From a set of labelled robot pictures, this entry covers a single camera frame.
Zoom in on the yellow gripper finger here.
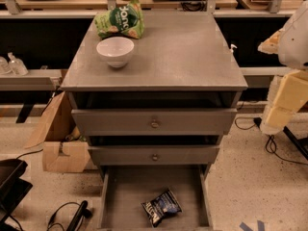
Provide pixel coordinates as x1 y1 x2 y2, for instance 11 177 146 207
260 70 308 135
258 30 282 55

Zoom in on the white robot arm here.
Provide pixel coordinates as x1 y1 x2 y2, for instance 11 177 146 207
258 0 308 135

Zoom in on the top grey drawer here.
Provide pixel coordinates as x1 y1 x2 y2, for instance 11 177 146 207
71 109 237 136

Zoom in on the grey drawer cabinet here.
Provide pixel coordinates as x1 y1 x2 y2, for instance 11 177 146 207
61 10 249 231

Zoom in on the green snack bag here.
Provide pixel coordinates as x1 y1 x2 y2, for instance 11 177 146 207
94 0 144 39

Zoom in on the middle grey drawer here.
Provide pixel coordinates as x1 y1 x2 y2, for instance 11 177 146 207
89 145 219 166

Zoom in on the bottom grey open drawer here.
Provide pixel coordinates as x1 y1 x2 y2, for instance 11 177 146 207
98 166 214 231

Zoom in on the white pump dispenser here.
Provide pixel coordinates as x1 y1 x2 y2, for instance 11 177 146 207
230 43 238 53

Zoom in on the black stand leg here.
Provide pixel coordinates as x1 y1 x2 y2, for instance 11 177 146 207
283 127 308 160

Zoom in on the blue floor tape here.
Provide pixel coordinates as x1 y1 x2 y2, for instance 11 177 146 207
239 220 266 231

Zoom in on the white bowl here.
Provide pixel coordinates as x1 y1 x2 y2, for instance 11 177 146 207
96 37 135 68

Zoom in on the cardboard box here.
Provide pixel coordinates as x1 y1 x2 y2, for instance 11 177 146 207
24 92 90 173

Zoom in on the clear plastic bottle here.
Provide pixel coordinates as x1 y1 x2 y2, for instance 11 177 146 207
8 52 28 76

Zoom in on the black tray stand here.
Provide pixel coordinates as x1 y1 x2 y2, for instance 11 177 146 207
0 159 33 225

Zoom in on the black cable on floor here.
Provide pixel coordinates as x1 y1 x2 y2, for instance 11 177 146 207
46 199 93 231

